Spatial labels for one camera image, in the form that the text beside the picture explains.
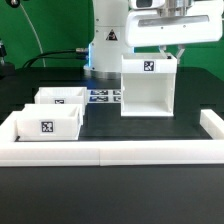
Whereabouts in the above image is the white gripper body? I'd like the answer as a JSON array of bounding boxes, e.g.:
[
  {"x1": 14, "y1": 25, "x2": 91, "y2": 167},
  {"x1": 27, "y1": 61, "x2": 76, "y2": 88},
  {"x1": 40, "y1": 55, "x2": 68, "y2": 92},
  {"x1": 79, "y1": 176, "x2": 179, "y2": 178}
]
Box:
[{"x1": 125, "y1": 7, "x2": 222, "y2": 47}]

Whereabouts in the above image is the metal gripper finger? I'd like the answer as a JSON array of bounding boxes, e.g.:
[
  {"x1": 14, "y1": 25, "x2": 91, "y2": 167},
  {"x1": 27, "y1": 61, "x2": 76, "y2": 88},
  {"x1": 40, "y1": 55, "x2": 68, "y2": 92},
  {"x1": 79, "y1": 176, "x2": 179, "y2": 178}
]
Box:
[
  {"x1": 175, "y1": 44, "x2": 185, "y2": 64},
  {"x1": 158, "y1": 46, "x2": 167, "y2": 59}
]

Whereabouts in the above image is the white drawer cabinet box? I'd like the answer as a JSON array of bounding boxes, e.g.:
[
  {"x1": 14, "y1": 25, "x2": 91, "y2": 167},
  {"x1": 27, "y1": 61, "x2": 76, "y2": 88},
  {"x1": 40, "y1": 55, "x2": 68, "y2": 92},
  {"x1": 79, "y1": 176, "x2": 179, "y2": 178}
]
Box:
[{"x1": 121, "y1": 53, "x2": 177, "y2": 117}]

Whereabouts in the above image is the white drawer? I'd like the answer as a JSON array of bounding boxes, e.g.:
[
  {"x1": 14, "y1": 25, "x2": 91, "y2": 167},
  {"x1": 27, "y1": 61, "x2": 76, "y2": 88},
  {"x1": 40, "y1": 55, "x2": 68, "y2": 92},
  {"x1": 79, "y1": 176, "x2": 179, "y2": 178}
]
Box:
[
  {"x1": 34, "y1": 87, "x2": 87, "y2": 106},
  {"x1": 16, "y1": 104, "x2": 83, "y2": 141}
]

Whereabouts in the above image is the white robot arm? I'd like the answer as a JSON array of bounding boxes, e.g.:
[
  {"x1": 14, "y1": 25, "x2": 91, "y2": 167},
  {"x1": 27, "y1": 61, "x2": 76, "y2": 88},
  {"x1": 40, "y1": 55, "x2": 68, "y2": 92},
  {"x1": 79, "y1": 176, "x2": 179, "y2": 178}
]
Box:
[{"x1": 84, "y1": 0, "x2": 224, "y2": 79}]

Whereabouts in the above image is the white marker tag sheet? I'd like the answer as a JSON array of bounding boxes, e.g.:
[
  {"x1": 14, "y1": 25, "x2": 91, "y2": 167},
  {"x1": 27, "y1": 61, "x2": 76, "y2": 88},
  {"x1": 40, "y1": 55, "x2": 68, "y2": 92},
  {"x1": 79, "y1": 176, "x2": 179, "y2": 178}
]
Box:
[{"x1": 88, "y1": 89, "x2": 121, "y2": 103}]

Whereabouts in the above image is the black work mat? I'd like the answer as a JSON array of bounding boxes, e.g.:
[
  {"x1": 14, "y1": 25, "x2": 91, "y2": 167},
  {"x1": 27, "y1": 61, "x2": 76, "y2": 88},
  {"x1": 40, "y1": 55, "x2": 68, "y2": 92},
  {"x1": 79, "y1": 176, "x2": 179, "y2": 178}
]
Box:
[{"x1": 14, "y1": 101, "x2": 214, "y2": 142}]

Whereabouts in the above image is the black tripod stand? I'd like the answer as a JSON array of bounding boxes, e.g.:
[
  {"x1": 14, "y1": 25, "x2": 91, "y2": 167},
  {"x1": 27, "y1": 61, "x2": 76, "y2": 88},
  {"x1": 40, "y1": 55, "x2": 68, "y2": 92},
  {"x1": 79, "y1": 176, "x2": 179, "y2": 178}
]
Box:
[{"x1": 0, "y1": 39, "x2": 15, "y2": 77}]

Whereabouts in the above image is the black cable bundle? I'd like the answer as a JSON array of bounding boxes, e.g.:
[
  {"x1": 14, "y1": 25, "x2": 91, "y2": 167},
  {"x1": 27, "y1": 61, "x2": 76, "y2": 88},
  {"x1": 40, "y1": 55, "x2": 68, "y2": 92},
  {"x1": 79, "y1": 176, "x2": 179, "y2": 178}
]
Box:
[{"x1": 21, "y1": 47, "x2": 90, "y2": 69}]

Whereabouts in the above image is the white foam boundary frame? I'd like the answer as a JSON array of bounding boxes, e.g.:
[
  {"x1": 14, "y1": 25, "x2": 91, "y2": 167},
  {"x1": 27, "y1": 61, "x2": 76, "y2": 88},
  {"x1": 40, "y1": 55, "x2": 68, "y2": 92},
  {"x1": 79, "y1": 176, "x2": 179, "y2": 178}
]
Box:
[{"x1": 0, "y1": 109, "x2": 224, "y2": 167}]

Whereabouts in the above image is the white thin cable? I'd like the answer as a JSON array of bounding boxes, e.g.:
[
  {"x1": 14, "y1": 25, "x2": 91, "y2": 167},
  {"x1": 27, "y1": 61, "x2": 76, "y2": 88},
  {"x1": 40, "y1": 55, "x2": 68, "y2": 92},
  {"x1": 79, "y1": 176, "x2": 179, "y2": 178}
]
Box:
[{"x1": 19, "y1": 2, "x2": 47, "y2": 68}]

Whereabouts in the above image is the black camera knob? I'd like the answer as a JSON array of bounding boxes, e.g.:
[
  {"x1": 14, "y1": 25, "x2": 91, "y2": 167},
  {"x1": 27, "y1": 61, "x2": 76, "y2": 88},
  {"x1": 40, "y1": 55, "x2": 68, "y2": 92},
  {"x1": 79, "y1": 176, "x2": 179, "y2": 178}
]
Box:
[{"x1": 7, "y1": 0, "x2": 20, "y2": 8}]

